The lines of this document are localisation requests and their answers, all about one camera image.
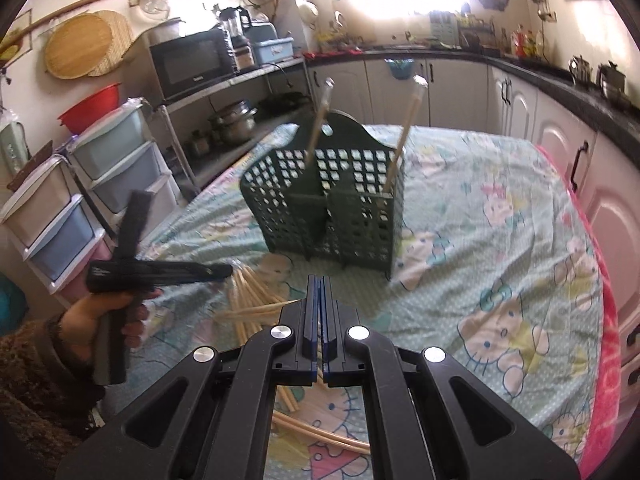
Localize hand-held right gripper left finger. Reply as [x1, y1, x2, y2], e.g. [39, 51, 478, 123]
[55, 275, 325, 480]

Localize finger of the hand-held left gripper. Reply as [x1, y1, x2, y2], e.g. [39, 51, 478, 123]
[149, 260, 234, 289]

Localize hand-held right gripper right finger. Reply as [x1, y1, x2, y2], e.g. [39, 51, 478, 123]
[324, 275, 583, 480]

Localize pile of wooden chopsticks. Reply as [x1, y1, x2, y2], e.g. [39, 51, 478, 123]
[217, 262, 373, 461]

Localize green plastic utensil basket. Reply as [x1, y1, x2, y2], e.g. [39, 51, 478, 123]
[239, 112, 406, 281]

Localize wooden chopstick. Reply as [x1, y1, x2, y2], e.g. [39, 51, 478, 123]
[305, 77, 336, 163]
[384, 75, 428, 195]

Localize person's left forearm brown sleeve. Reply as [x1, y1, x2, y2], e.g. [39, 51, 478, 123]
[0, 310, 106, 480]

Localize person's left hand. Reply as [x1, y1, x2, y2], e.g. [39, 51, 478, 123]
[59, 292, 151, 361]

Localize teal cloth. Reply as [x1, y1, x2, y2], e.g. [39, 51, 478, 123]
[0, 275, 29, 334]

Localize white plastic drawer unit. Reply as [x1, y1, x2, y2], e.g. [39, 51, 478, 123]
[0, 155, 109, 297]

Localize stacked steel pots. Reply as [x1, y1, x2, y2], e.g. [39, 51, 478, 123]
[207, 100, 259, 144]

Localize cartoon cat printed tablecloth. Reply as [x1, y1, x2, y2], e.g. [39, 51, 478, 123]
[135, 122, 608, 480]

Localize brown cardboard sheet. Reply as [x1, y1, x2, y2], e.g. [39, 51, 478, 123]
[7, 140, 54, 192]

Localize red plastic basin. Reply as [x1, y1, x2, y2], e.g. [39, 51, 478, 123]
[57, 82, 122, 134]

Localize black frying pan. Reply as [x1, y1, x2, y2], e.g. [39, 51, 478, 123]
[260, 91, 309, 114]

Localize black microwave oven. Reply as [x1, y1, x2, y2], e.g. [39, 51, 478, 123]
[149, 27, 237, 102]

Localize pale green appliance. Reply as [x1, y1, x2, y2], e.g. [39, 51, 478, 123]
[0, 110, 27, 177]

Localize blue plastic box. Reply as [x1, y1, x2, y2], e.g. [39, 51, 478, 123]
[251, 37, 295, 66]

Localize woven bamboo mat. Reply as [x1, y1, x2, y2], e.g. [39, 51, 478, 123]
[87, 10, 135, 77]

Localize steel pot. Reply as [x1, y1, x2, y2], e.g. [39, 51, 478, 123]
[145, 17, 184, 46]

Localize black blender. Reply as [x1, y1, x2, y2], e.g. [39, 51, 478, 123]
[218, 6, 254, 71]

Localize round bamboo tray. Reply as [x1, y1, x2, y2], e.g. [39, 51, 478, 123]
[44, 14, 114, 80]

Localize blue hanging basket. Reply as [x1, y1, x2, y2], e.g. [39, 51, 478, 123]
[385, 58, 416, 81]

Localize pink blanket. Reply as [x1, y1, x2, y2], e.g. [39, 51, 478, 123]
[537, 145, 632, 480]

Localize white kitchen cabinets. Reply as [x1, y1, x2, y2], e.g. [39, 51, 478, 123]
[306, 55, 640, 411]

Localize long wooden stick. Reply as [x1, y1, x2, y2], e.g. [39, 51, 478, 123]
[0, 0, 132, 43]

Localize dish rack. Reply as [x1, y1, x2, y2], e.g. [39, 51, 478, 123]
[429, 10, 459, 49]

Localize black kitchen counter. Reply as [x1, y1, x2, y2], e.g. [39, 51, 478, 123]
[305, 45, 640, 136]

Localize steel kettle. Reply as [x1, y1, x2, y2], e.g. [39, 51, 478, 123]
[597, 61, 629, 102]
[569, 55, 594, 86]

